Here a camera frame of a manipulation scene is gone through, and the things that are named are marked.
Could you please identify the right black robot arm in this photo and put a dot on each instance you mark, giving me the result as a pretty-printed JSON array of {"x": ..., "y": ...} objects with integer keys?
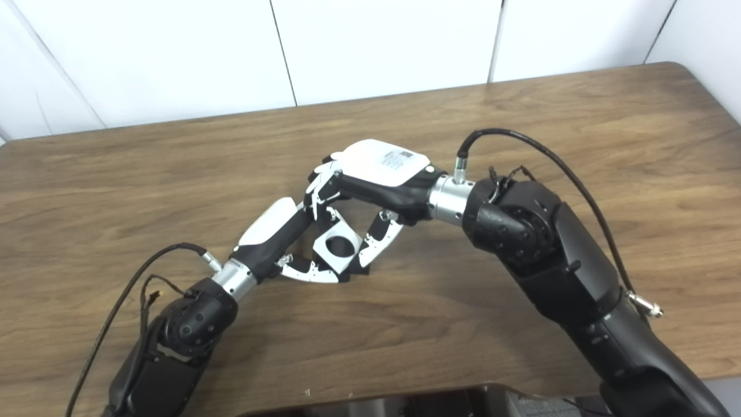
[{"x": 550, "y": 249}]

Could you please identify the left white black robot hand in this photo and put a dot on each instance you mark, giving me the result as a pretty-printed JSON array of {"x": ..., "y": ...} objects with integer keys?
[{"x": 269, "y": 229}]

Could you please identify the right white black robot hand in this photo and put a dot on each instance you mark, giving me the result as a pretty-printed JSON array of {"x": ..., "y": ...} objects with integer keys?
[{"x": 382, "y": 165}]

